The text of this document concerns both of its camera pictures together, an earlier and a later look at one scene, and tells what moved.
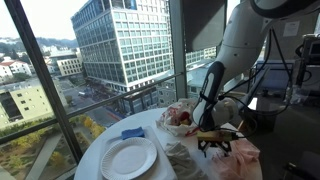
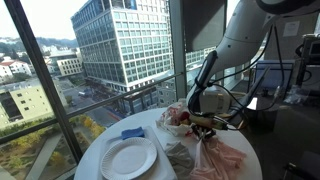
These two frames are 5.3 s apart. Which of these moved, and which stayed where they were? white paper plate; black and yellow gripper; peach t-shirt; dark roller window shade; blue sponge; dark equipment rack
Moved: peach t-shirt; black and yellow gripper
Stayed: blue sponge; dark roller window shade; dark equipment rack; white paper plate
